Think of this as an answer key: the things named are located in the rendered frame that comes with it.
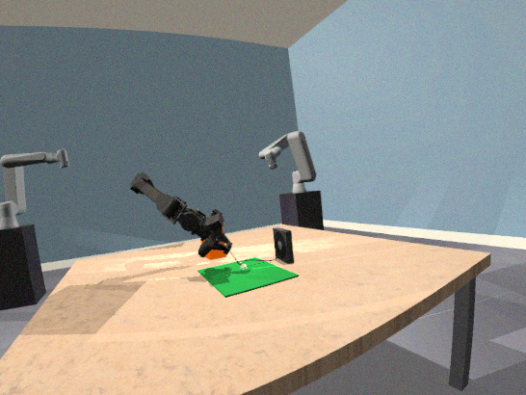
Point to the green circuit board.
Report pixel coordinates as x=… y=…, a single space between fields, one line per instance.
x=233 y=279

